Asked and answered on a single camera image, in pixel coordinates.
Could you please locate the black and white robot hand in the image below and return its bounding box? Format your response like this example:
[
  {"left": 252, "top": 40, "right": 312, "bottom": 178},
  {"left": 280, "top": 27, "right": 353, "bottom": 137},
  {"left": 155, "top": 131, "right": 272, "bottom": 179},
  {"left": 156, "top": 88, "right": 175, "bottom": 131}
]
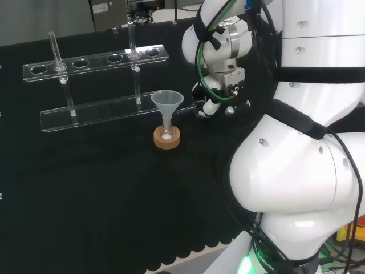
[{"left": 191, "top": 67, "right": 252, "bottom": 119}]

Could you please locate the translucent plastic funnel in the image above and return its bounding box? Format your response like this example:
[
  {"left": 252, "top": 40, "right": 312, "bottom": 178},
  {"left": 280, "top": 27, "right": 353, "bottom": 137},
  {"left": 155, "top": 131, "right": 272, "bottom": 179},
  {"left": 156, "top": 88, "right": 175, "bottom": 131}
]
[{"left": 151, "top": 90, "right": 185, "bottom": 126}]

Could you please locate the clear acrylic funnel stand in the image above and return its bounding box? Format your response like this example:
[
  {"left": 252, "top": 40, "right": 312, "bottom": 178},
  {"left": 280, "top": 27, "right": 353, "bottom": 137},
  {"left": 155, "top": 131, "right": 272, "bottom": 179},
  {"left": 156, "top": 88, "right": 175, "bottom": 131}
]
[{"left": 22, "top": 22, "right": 183, "bottom": 133}]

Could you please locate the small round-bottom glass flask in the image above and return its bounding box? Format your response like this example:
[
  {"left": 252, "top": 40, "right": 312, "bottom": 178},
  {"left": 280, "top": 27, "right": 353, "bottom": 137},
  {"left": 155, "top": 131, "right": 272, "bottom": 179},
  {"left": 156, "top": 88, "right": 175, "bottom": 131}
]
[{"left": 158, "top": 121, "right": 175, "bottom": 141}]

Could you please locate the grey metal cabinet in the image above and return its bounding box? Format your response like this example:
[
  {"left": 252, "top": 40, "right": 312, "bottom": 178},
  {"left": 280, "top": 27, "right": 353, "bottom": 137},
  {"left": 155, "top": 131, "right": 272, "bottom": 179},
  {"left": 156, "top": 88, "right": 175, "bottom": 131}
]
[{"left": 88, "top": 0, "right": 128, "bottom": 31}]

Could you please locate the black cloth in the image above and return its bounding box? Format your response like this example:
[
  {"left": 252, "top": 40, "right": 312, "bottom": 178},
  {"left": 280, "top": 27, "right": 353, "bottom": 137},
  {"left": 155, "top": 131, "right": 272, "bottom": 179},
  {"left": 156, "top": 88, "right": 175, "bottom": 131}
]
[{"left": 0, "top": 17, "right": 283, "bottom": 274}]

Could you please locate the yellow stop button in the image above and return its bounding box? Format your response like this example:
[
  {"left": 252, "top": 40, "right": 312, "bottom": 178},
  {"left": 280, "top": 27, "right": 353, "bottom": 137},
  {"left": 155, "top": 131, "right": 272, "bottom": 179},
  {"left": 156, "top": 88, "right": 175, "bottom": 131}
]
[{"left": 336, "top": 219, "right": 365, "bottom": 243}]

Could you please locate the green cable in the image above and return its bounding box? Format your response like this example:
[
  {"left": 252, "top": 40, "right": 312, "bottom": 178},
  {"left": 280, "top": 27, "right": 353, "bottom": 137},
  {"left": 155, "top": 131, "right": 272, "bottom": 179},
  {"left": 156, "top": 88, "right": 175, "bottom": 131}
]
[{"left": 195, "top": 0, "right": 237, "bottom": 100}]

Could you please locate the cork ring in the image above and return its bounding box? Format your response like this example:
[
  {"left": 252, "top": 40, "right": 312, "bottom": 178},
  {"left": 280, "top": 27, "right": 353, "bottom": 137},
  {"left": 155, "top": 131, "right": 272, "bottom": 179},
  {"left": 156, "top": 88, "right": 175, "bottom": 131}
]
[{"left": 153, "top": 125, "right": 181, "bottom": 150}]

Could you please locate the black cable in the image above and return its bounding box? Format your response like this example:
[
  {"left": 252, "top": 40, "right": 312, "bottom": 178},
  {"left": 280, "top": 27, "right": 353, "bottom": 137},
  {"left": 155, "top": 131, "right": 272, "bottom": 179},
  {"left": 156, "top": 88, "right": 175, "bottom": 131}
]
[{"left": 327, "top": 128, "right": 360, "bottom": 274}]

